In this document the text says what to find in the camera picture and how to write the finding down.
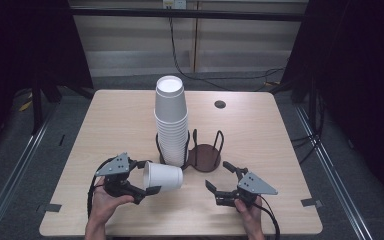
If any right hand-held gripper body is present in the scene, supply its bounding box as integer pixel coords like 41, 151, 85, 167
214, 166, 279, 208

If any black metal stand post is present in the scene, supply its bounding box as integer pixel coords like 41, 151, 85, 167
29, 75, 45, 135

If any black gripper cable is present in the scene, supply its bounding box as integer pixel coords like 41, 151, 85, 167
253, 194, 281, 240
86, 156, 118, 220

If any dark brown cup holder rack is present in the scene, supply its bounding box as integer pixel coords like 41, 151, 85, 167
155, 128, 225, 174

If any white wall outlet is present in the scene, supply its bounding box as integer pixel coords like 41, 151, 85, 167
162, 0, 188, 10

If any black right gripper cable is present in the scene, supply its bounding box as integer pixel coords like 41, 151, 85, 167
253, 194, 281, 240

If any metal floor rail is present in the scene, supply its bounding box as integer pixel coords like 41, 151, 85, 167
0, 109, 57, 240
294, 105, 375, 240

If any dark curtain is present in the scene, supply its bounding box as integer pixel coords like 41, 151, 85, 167
280, 0, 384, 212
0, 0, 95, 165

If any stack of white paper cups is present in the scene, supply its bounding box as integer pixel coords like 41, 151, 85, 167
153, 75, 190, 168

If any black horizontal metal bar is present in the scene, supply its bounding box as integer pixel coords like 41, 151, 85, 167
69, 7, 307, 23

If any long black wall cable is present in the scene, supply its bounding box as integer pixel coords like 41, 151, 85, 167
167, 16, 286, 93

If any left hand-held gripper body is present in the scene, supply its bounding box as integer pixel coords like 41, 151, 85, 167
94, 152, 147, 206

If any bundle of black floor cables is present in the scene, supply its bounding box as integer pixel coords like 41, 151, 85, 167
290, 132, 322, 165

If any single white paper cup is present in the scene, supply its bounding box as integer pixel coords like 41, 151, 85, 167
142, 161, 185, 192

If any grey floor tape strip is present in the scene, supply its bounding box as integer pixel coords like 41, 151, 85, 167
35, 203, 63, 214
300, 197, 324, 209

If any person's right hand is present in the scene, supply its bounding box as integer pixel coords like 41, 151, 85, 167
234, 198, 265, 234

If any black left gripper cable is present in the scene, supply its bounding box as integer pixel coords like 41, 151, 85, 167
86, 156, 118, 220

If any person's left hand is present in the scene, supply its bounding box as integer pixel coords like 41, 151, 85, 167
90, 175, 136, 229

